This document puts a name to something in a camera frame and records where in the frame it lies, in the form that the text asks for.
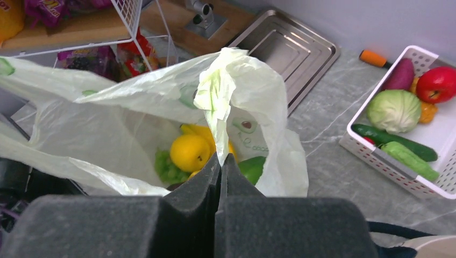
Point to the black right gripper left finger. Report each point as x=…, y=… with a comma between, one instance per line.
x=179, y=224

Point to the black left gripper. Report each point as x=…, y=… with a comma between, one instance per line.
x=22, y=184

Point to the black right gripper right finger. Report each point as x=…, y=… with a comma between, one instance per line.
x=249, y=224

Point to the green grapes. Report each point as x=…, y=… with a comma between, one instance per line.
x=167, y=171

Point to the green bell pepper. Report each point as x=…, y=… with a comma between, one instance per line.
x=252, y=168

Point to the yellow lemon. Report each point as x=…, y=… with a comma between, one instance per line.
x=190, y=152

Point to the green avocado plastic bag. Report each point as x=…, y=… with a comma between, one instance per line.
x=105, y=134

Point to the purple grape snack bag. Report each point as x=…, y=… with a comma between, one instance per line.
x=99, y=60

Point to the red snack bag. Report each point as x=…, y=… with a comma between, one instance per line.
x=136, y=60

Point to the yellow snack bag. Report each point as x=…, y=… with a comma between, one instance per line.
x=12, y=18

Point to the beige canvas tote bag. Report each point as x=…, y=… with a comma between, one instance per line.
x=417, y=244

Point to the dark green cucumber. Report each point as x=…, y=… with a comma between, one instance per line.
x=378, y=137

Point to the light green bitter gourd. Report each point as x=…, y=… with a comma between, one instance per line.
x=411, y=160

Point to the metal tray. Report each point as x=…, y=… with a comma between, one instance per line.
x=294, y=50

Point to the green cabbage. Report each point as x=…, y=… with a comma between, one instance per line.
x=394, y=111

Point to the white plastic basket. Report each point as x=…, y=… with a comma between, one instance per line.
x=439, y=135

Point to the purple sweet potato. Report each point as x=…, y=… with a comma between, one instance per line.
x=402, y=77

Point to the orange small pepper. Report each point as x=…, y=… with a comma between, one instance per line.
x=428, y=111

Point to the red apple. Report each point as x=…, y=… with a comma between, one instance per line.
x=436, y=85

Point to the metal clamp mount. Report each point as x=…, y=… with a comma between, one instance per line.
x=205, y=23

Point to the white wire shelf rack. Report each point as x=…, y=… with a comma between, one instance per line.
x=108, y=27

